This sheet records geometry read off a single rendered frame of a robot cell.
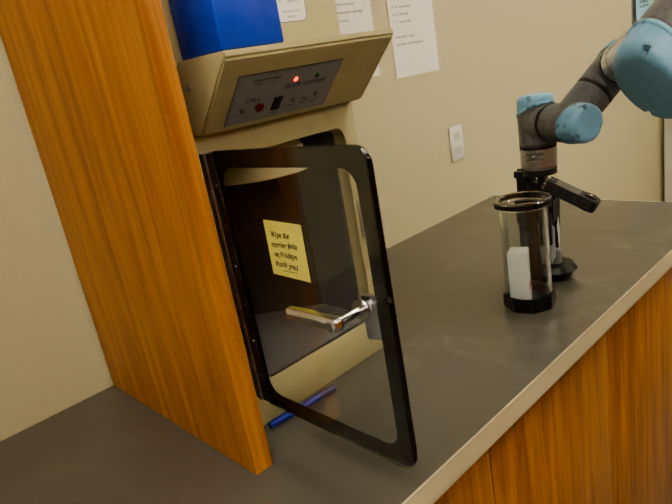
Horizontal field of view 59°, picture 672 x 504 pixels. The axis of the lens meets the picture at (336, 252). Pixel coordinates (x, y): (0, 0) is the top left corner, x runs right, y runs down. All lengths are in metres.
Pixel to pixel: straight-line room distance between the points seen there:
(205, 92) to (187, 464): 0.55
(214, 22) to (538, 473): 0.92
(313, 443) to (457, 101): 1.39
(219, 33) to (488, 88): 1.54
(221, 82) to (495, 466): 0.72
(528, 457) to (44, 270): 0.94
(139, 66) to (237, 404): 0.45
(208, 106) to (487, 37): 1.54
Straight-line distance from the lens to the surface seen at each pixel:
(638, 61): 0.84
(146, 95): 0.76
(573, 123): 1.19
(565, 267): 1.37
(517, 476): 1.12
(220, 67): 0.77
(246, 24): 0.79
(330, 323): 0.65
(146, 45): 0.74
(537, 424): 1.14
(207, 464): 0.96
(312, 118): 0.99
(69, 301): 1.26
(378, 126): 1.74
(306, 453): 0.92
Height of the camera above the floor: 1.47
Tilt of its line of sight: 17 degrees down
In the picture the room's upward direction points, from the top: 10 degrees counter-clockwise
